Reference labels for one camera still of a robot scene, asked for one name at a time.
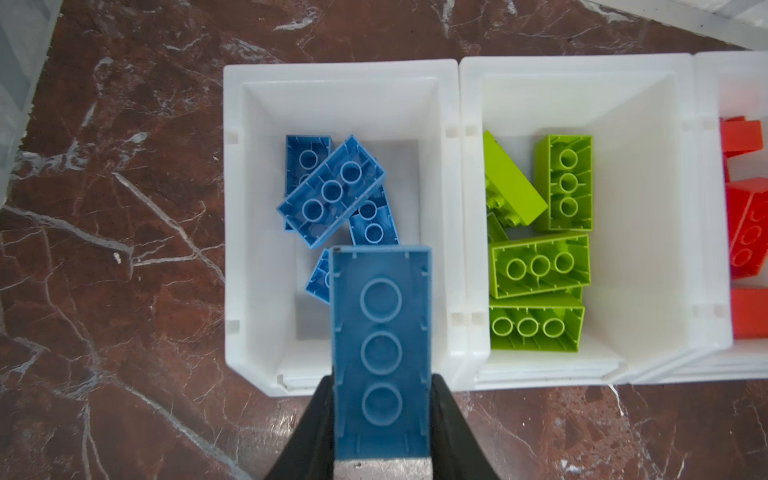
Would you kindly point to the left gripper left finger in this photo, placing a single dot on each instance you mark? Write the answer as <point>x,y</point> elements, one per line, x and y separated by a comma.
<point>309,453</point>

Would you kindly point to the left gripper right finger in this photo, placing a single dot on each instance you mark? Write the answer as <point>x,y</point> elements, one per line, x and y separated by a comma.
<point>455,452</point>

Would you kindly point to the blue lego brick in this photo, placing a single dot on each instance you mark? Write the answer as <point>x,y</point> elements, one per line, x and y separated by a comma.
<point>328,197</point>
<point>380,309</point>
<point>304,154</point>
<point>373,223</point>
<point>318,283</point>

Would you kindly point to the green lego brick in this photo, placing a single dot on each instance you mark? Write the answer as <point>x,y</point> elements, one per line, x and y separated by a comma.
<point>495,231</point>
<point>510,196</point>
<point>548,322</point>
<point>563,176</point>
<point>537,265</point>

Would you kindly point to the red lego brick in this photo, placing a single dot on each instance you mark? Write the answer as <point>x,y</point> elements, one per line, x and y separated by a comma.
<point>739,136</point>
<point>747,226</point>
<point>749,313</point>

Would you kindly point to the white three-compartment bin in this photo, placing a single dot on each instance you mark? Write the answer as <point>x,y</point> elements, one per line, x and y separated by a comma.
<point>658,307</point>

